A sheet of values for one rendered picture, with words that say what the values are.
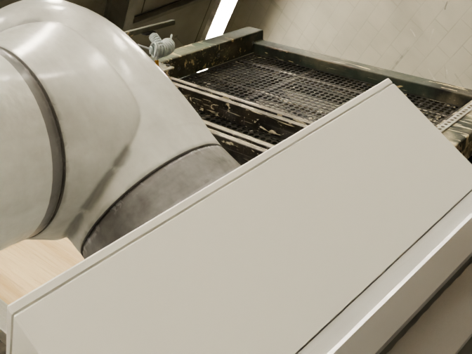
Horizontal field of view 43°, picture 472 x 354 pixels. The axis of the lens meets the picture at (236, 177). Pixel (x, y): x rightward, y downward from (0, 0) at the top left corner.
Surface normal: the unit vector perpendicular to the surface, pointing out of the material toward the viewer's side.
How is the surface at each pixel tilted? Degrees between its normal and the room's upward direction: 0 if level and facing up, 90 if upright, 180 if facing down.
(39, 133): 123
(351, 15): 90
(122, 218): 85
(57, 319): 90
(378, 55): 90
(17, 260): 57
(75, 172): 142
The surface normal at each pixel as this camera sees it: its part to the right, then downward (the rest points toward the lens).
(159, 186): -0.01, -0.39
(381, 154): 0.33, -0.50
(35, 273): 0.00, -0.88
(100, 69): 0.52, -0.61
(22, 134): 0.86, -0.16
